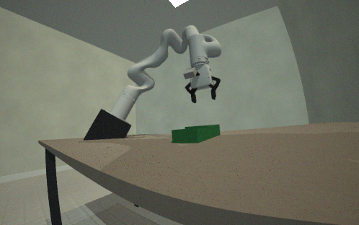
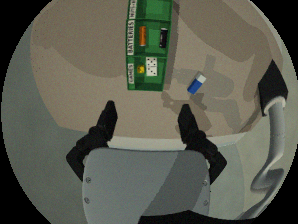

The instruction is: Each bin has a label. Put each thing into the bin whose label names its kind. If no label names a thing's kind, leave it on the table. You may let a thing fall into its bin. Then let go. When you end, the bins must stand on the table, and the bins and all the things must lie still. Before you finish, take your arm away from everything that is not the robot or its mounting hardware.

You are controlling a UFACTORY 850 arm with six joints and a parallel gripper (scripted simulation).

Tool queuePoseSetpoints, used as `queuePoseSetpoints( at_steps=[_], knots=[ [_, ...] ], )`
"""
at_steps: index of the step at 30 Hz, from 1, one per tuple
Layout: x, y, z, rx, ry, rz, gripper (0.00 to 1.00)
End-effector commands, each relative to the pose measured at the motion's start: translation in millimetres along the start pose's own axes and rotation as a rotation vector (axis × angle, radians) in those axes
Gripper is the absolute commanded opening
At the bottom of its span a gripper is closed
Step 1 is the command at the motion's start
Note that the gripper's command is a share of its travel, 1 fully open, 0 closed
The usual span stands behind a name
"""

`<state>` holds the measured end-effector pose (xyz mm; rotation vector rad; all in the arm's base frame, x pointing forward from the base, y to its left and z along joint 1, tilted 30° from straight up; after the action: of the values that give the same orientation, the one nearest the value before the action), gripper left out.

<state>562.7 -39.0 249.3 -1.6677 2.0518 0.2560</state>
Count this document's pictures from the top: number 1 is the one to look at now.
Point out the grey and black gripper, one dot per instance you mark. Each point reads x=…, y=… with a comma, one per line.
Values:
x=203, y=80

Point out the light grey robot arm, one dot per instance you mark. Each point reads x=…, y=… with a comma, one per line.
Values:
x=201, y=48

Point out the green bin with label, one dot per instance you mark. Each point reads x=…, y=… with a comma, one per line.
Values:
x=195, y=134

